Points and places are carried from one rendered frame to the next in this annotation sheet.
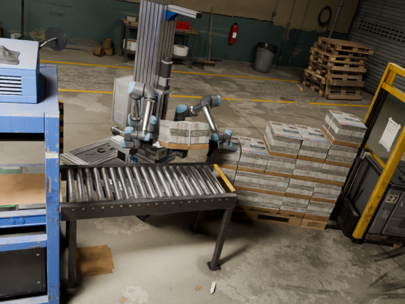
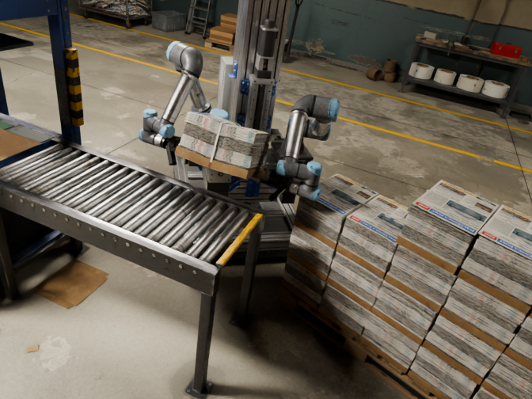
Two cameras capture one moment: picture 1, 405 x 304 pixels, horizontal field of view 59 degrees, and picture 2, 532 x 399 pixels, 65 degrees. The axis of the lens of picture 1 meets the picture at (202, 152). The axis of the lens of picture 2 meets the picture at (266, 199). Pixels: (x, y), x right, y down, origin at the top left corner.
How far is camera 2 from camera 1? 217 cm
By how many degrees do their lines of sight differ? 37
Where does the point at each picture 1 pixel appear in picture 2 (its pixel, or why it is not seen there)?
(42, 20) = (322, 28)
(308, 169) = (484, 312)
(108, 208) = (18, 201)
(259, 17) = not seen: outside the picture
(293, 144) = (452, 238)
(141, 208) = (60, 222)
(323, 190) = (517, 380)
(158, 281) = (99, 355)
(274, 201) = (399, 345)
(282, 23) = not seen: outside the picture
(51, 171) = not seen: outside the picture
